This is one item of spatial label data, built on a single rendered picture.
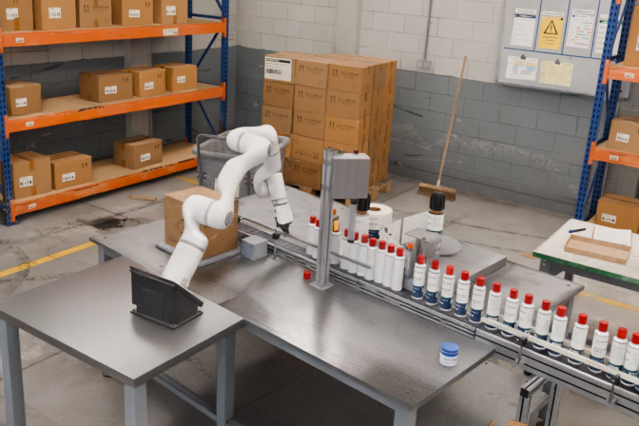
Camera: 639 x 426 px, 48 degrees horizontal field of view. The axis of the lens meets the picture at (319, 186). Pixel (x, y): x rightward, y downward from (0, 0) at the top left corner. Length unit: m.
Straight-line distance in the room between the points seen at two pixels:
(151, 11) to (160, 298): 4.80
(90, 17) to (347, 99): 2.44
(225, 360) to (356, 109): 3.88
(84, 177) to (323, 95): 2.38
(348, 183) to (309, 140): 3.89
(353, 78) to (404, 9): 1.59
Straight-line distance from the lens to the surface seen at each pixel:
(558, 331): 3.00
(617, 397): 2.97
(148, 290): 3.10
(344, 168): 3.23
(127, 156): 7.58
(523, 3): 7.49
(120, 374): 2.83
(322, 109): 6.99
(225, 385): 3.48
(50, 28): 6.71
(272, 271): 3.60
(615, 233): 4.83
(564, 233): 4.68
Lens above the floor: 2.31
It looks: 17 degrees down
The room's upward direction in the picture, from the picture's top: 3 degrees clockwise
